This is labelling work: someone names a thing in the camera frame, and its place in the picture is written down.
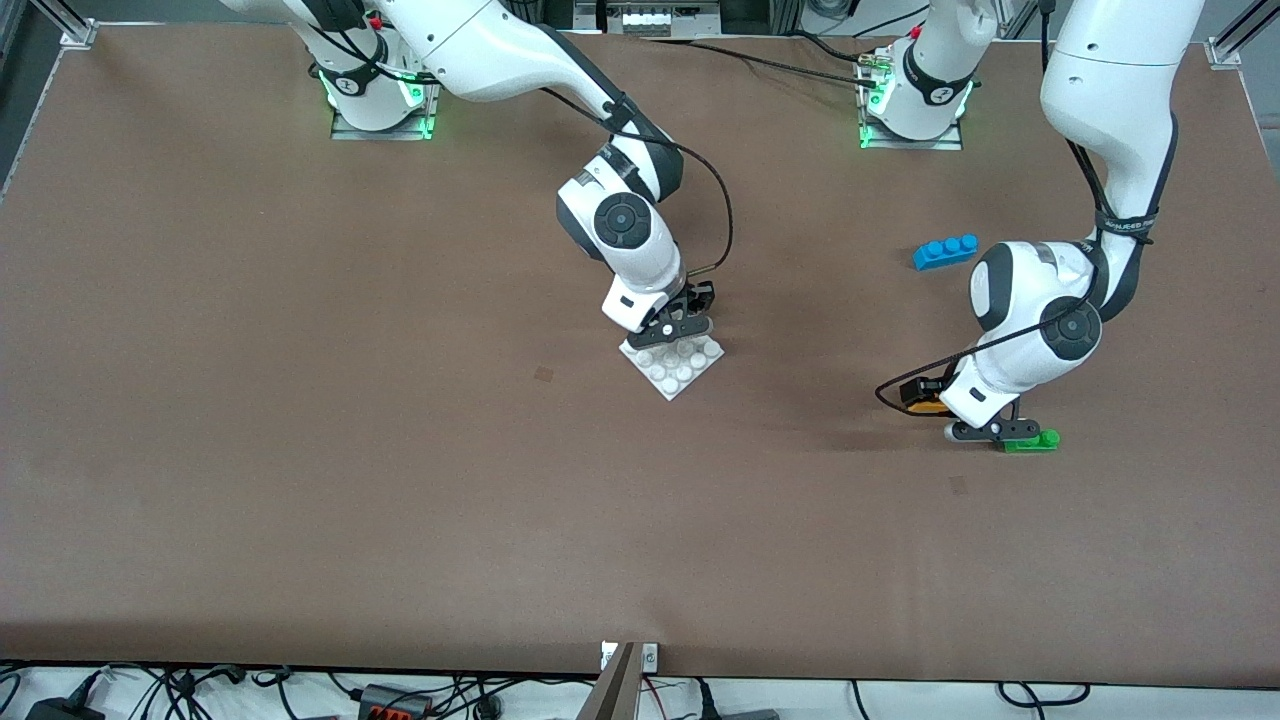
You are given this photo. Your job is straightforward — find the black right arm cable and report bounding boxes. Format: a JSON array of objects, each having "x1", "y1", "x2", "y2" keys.
[{"x1": 540, "y1": 85, "x2": 736, "y2": 281}]

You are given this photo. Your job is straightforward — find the black cable across table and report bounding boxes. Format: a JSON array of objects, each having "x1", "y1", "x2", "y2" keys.
[{"x1": 640, "y1": 36, "x2": 881, "y2": 91}]

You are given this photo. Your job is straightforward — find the grey tapered post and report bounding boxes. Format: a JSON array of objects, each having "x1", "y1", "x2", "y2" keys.
[{"x1": 575, "y1": 642, "x2": 641, "y2": 720}]

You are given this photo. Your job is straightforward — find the black box orange connectors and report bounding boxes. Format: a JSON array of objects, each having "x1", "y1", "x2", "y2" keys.
[{"x1": 358, "y1": 684, "x2": 433, "y2": 720}]

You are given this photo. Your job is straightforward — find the aluminium frame rail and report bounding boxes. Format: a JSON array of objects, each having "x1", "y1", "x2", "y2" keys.
[{"x1": 1215, "y1": 0, "x2": 1280, "y2": 56}]

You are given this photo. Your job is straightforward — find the white studded base plate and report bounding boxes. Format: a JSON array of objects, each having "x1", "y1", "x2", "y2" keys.
[{"x1": 618, "y1": 335, "x2": 726, "y2": 402}]

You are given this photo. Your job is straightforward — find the blue toy block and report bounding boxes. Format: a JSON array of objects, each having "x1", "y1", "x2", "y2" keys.
[{"x1": 912, "y1": 234, "x2": 980, "y2": 271}]

